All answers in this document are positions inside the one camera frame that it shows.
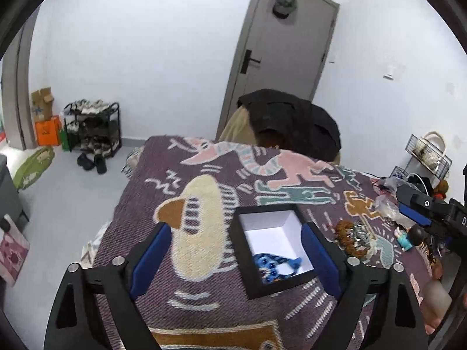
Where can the tan chair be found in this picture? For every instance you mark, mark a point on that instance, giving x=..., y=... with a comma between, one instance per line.
x=233, y=127

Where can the brown cardboard box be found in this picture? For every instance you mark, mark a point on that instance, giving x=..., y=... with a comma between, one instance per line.
x=42, y=103

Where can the orange box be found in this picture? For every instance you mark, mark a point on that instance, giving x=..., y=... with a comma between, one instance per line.
x=47, y=132

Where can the black slippers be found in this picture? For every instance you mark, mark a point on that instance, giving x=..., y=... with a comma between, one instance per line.
x=97, y=163

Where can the pink tote bag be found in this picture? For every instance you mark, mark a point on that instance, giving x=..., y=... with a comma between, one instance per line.
x=14, y=250

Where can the small cartoon figurine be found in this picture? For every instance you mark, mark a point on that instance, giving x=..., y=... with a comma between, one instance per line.
x=408, y=238

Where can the wall light switch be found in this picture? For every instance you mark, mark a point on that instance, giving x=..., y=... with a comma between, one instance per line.
x=390, y=72

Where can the patterned purple woven blanket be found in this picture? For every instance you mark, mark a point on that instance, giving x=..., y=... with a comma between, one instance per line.
x=197, y=299

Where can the right hand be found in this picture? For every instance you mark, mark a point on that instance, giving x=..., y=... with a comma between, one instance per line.
x=434, y=300

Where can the green cap on door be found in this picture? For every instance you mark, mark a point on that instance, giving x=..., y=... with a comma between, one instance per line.
x=282, y=9

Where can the black shoe rack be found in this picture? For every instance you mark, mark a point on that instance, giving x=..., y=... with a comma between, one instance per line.
x=92, y=126

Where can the black jewelry box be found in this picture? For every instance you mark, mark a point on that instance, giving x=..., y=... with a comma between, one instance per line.
x=269, y=249

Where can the grey door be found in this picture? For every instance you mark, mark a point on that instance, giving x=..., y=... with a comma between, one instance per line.
x=283, y=54

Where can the clear plastic bag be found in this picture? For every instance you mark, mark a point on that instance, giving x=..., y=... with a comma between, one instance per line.
x=386, y=202

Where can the black wire basket shelf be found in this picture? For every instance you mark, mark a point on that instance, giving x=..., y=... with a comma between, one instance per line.
x=427, y=158

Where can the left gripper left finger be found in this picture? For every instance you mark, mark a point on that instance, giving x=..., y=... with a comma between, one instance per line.
x=75, y=321

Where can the brown plush toy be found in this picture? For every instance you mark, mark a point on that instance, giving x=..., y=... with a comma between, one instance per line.
x=440, y=191

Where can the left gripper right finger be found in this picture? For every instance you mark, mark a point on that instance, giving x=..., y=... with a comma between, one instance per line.
x=396, y=321

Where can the black jacket on chair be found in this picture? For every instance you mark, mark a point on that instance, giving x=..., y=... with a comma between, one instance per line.
x=270, y=100

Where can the green floor cushion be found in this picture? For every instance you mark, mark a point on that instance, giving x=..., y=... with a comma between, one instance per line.
x=33, y=167

